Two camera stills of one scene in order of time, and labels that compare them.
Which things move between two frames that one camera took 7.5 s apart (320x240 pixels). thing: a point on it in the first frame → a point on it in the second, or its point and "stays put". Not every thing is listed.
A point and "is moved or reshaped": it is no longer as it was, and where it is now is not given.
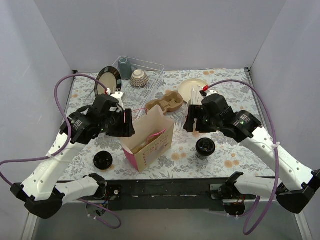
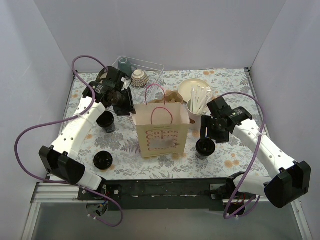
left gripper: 122,124 → 126,101
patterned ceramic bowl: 139,79 stays put
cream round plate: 185,87 stays put
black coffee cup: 205,146 stays put
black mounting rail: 189,194 stays put
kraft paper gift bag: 152,140 is moved or reshaped
